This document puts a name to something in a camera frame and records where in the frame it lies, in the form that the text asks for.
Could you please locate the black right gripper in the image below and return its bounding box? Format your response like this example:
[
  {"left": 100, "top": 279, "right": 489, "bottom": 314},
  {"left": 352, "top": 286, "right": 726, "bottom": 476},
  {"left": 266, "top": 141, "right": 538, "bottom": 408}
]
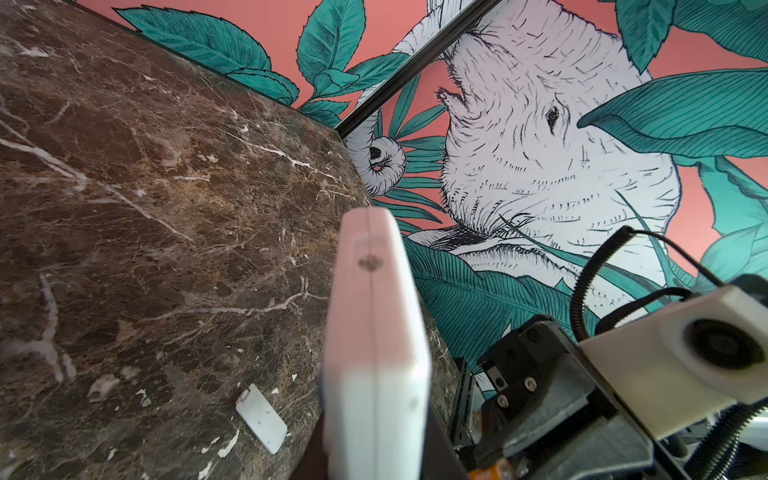
[{"left": 467, "top": 315, "right": 687, "bottom": 479}]

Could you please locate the orange AA battery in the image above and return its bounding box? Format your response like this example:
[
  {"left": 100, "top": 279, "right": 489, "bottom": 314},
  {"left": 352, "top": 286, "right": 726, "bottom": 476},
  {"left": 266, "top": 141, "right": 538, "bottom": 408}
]
[{"left": 468, "top": 460, "right": 514, "bottom": 480}]

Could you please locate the white remote control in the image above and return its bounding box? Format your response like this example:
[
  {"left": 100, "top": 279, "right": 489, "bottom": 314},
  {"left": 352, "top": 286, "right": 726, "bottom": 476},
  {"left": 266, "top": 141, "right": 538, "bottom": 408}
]
[{"left": 320, "top": 207, "right": 432, "bottom": 479}]

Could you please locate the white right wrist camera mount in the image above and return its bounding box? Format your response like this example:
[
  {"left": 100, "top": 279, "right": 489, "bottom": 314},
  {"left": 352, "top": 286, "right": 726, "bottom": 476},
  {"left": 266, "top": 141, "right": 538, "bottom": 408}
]
[{"left": 579, "top": 285, "right": 767, "bottom": 439}]

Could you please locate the white battery cover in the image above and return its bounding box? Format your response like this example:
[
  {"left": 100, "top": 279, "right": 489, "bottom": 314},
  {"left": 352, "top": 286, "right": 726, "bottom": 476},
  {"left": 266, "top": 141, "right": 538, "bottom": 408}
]
[{"left": 235, "top": 383, "right": 288, "bottom": 455}]

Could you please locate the black corner frame post right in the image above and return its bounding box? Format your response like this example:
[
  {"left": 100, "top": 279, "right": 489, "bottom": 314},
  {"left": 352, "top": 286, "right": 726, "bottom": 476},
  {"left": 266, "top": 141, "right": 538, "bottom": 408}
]
[{"left": 335, "top": 0, "right": 499, "bottom": 139}]

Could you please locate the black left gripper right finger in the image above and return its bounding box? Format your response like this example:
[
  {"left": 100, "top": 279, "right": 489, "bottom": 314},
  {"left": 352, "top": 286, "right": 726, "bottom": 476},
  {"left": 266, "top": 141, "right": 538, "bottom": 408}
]
[{"left": 420, "top": 413, "right": 468, "bottom": 480}]

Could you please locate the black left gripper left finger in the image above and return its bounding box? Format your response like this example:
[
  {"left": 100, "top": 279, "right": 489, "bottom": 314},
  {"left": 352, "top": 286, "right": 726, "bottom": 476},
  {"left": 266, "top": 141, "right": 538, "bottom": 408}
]
[{"left": 289, "top": 419, "right": 327, "bottom": 480}]

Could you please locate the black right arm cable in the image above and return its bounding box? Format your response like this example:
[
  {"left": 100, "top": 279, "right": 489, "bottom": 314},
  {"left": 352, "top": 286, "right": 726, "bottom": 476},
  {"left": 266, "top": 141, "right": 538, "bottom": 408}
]
[{"left": 568, "top": 225, "right": 727, "bottom": 343}]

